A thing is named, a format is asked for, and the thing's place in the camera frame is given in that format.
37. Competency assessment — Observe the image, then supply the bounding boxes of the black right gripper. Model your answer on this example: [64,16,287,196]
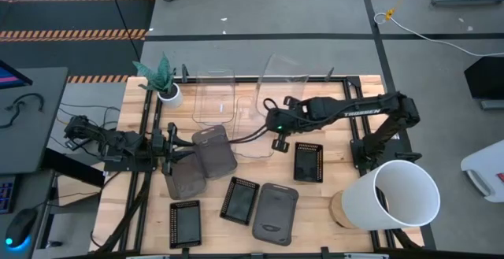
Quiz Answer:
[265,95,316,154]

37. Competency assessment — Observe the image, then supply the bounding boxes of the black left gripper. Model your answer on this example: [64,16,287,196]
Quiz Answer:
[151,121,196,176]

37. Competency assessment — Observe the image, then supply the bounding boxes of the smoky grey plastic basket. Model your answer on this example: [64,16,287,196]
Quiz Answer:
[162,152,208,201]
[191,124,239,180]
[251,182,300,247]

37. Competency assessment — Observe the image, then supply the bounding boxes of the black slotted plastic basket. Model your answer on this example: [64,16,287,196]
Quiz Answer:
[293,142,324,184]
[169,199,202,250]
[219,176,261,227]

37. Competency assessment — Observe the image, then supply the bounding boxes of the clear plastic basket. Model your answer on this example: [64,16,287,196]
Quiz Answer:
[233,95,276,160]
[191,68,237,127]
[254,53,310,118]

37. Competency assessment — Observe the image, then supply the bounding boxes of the white plant pot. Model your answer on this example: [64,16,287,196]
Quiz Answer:
[156,82,184,109]

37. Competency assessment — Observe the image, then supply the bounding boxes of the green leafy plant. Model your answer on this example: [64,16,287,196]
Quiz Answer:
[132,52,177,94]

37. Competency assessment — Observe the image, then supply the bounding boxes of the round wooden base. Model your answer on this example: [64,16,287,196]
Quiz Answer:
[329,190,358,229]

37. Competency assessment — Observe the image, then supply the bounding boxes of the large white cylinder shade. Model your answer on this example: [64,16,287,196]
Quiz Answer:
[341,159,442,231]

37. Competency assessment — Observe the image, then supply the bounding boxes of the black hazard-striped floor mat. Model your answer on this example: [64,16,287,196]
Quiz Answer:
[0,0,157,84]

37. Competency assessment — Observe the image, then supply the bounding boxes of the grey desk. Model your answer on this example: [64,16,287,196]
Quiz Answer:
[0,67,70,176]

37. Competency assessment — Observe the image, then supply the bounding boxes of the black computer mouse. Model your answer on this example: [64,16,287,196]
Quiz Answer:
[4,207,39,250]

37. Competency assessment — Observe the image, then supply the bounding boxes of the black keyboard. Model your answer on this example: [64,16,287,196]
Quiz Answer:
[0,175,17,215]

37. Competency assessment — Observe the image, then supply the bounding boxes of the computer monitor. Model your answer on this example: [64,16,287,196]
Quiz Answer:
[0,59,34,91]

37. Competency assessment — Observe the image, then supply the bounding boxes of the black box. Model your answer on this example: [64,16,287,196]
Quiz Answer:
[463,56,504,111]

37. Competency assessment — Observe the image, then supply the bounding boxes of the white plastic object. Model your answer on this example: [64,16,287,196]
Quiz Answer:
[460,139,504,204]

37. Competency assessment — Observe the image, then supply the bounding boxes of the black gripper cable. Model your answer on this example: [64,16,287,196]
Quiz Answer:
[227,124,269,145]

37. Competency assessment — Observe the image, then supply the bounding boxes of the thick black cable conduit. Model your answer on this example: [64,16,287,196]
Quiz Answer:
[94,171,153,253]

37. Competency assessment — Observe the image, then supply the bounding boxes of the thin black arm cables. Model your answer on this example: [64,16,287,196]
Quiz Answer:
[57,101,121,131]

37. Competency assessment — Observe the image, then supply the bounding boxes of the thin black floor cable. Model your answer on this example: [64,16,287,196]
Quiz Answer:
[105,0,142,62]

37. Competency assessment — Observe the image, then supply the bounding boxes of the white cable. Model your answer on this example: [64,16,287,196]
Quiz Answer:
[372,12,504,59]

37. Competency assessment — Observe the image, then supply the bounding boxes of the black cable on desk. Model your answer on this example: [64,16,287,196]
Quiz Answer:
[0,92,45,130]

